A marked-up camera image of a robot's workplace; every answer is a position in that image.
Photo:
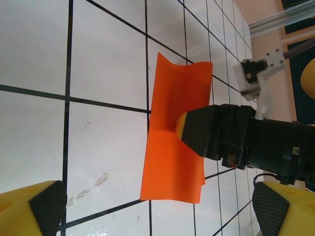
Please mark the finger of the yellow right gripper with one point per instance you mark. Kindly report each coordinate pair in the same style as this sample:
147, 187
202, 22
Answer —
201, 130

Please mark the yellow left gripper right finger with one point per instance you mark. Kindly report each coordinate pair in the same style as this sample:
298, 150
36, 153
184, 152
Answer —
290, 211

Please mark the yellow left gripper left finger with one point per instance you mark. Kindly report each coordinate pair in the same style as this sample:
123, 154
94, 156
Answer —
22, 211

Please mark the orange square paper sheet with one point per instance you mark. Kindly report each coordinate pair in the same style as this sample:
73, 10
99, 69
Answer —
172, 152

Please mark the aluminium corner post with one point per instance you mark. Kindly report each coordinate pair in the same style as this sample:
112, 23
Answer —
275, 20

